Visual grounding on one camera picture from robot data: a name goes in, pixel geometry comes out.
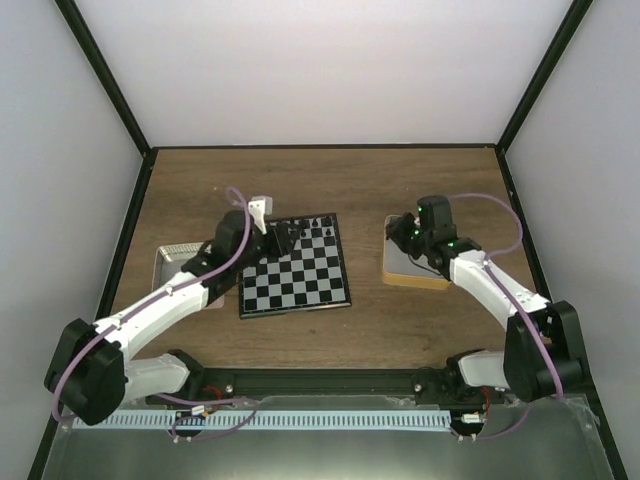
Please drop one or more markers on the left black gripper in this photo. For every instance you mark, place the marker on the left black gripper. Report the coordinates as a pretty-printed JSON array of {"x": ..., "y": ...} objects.
[{"x": 282, "y": 244}]

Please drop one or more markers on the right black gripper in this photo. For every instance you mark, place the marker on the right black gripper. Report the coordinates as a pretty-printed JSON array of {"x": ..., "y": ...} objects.
[{"x": 396, "y": 232}]

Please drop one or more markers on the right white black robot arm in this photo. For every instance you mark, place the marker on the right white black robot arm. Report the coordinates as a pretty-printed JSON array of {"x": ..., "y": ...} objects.
[{"x": 543, "y": 353}]

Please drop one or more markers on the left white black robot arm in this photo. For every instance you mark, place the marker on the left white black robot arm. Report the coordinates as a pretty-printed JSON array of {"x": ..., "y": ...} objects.
[{"x": 94, "y": 368}]

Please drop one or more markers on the yellow metal tin box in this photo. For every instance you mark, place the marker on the yellow metal tin box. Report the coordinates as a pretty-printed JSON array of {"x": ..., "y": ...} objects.
[{"x": 400, "y": 269}]

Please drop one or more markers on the black grey chessboard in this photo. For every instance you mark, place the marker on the black grey chessboard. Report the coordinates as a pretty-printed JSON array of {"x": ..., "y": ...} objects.
[{"x": 312, "y": 277}]

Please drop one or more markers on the pink tray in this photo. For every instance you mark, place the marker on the pink tray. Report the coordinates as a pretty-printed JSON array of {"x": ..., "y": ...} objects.
[{"x": 168, "y": 275}]

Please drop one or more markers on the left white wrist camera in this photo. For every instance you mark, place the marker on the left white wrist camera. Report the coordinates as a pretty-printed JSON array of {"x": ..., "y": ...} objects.
[{"x": 260, "y": 207}]

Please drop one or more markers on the black aluminium mounting rail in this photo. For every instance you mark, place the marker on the black aluminium mounting rail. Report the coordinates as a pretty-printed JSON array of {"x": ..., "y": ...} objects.
[{"x": 430, "y": 386}]

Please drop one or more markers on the light blue slotted cable duct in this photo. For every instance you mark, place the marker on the light blue slotted cable duct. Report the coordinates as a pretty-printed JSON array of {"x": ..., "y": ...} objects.
[{"x": 396, "y": 420}]

